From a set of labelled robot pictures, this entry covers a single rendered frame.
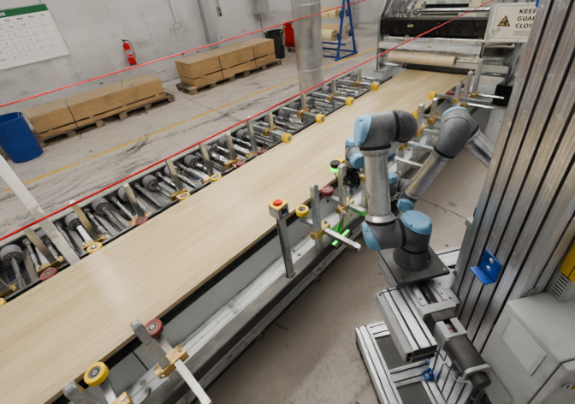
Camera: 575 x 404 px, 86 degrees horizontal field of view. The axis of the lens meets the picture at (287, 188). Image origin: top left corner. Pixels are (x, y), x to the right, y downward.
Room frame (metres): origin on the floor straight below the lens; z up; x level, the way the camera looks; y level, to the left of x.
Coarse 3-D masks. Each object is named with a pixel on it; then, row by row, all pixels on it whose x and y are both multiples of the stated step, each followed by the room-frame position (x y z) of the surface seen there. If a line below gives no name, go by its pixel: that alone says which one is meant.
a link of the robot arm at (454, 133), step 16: (448, 128) 1.10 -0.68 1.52; (464, 128) 1.08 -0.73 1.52; (448, 144) 1.06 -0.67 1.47; (464, 144) 1.06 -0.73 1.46; (432, 160) 1.09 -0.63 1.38; (448, 160) 1.07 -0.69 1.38; (416, 176) 1.13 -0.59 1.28; (432, 176) 1.08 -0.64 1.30; (400, 192) 1.21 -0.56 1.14; (416, 192) 1.10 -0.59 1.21; (400, 208) 1.12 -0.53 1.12
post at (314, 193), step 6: (312, 186) 1.33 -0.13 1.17; (312, 192) 1.32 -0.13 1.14; (318, 192) 1.33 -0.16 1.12; (312, 198) 1.32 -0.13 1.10; (318, 198) 1.33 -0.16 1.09; (312, 204) 1.33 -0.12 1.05; (318, 204) 1.33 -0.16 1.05; (312, 210) 1.33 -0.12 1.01; (318, 210) 1.32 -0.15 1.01; (312, 216) 1.33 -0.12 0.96; (318, 216) 1.32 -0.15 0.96; (312, 222) 1.34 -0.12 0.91; (318, 222) 1.32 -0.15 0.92; (318, 228) 1.32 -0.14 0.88; (318, 240) 1.31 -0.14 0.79; (318, 246) 1.31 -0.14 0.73
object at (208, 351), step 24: (432, 144) 2.34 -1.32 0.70; (408, 168) 2.03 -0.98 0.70; (360, 216) 1.56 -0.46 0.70; (312, 264) 1.23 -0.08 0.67; (288, 288) 1.09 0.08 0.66; (240, 312) 0.96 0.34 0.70; (264, 312) 0.97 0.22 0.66; (216, 336) 0.85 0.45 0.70; (240, 336) 0.86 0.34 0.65; (192, 360) 0.75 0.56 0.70; (216, 360) 0.76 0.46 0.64; (168, 384) 0.66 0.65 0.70
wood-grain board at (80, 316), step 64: (320, 128) 2.57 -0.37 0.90; (256, 192) 1.73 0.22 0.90; (320, 192) 1.65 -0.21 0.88; (128, 256) 1.29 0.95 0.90; (192, 256) 1.22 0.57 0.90; (0, 320) 0.98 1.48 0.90; (64, 320) 0.93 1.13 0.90; (128, 320) 0.87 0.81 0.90; (0, 384) 0.67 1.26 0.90; (64, 384) 0.63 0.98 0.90
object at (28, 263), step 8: (344, 88) 4.03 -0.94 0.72; (280, 120) 3.27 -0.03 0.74; (296, 120) 3.20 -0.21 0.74; (256, 136) 2.95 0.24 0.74; (224, 152) 2.69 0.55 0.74; (200, 168) 2.47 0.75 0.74; (168, 176) 2.41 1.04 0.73; (184, 176) 2.35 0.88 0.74; (136, 192) 2.22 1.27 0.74; (152, 192) 2.18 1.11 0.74; (144, 200) 2.07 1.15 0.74; (160, 200) 2.04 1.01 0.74; (112, 208) 2.03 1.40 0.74; (152, 208) 1.95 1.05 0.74; (96, 216) 1.96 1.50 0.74; (120, 216) 1.91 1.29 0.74; (104, 224) 1.83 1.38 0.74; (128, 224) 1.79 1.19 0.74; (72, 232) 1.80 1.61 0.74; (112, 232) 1.73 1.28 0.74; (80, 240) 1.70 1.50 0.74; (80, 248) 1.61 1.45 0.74; (24, 256) 1.61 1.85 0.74; (32, 264) 1.52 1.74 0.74; (32, 272) 1.45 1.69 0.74; (32, 280) 1.38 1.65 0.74
